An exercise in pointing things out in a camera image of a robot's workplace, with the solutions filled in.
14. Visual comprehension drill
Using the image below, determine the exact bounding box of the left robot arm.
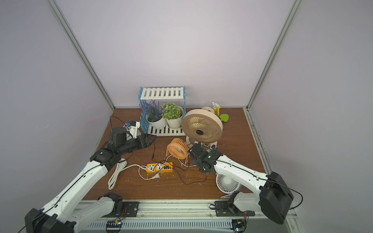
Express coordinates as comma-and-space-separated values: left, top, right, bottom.
23, 127, 157, 233

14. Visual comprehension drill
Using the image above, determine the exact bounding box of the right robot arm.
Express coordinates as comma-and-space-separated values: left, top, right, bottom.
188, 144, 295, 225

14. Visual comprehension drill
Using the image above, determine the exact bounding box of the small white fan left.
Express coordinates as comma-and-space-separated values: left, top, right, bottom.
126, 127, 141, 140

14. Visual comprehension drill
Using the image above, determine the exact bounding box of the small white fan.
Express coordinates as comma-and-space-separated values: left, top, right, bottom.
216, 173, 241, 194
126, 127, 141, 140

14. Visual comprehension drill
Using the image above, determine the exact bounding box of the small orange fan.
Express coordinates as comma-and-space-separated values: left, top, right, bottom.
166, 138, 189, 167

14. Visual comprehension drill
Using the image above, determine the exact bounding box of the yellow power strip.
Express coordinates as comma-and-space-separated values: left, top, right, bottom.
146, 162, 173, 174

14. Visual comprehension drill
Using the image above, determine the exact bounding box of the small white fan right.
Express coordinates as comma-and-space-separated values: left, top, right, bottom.
216, 173, 241, 194

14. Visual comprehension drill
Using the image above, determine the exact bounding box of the large beige desk fan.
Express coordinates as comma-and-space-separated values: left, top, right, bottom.
182, 106, 223, 150

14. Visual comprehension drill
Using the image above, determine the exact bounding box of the lavender plant white pot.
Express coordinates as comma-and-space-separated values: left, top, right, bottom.
140, 100, 166, 130

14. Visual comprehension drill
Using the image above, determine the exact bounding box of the green plant white pot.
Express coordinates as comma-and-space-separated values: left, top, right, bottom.
161, 102, 184, 129

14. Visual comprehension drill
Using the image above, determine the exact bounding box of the blue white slatted shelf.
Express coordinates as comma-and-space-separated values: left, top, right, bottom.
138, 86, 186, 136

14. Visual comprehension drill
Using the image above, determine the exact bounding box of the green round object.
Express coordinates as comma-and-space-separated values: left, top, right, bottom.
220, 114, 229, 122

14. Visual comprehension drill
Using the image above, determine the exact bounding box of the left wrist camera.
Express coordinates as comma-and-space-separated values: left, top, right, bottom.
126, 120, 141, 139

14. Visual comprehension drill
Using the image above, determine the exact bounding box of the black usb cable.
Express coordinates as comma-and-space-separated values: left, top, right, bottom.
147, 133, 208, 186

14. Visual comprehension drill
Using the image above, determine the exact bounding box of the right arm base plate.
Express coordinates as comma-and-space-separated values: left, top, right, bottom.
209, 201, 255, 217

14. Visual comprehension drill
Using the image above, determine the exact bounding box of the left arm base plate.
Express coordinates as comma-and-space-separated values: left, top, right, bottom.
105, 201, 139, 218

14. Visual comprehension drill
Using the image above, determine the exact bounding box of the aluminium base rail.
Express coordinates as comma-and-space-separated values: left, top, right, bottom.
82, 200, 300, 233

